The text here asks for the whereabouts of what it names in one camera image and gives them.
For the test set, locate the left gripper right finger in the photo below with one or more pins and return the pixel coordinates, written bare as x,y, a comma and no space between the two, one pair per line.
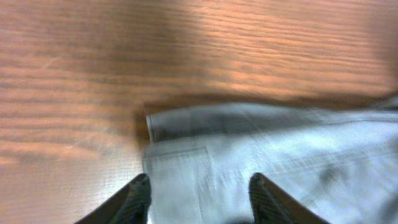
272,205

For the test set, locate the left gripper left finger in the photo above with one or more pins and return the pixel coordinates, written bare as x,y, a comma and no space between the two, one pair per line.
129,205

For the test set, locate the grey shorts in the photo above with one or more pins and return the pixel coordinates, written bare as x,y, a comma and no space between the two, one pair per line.
341,165

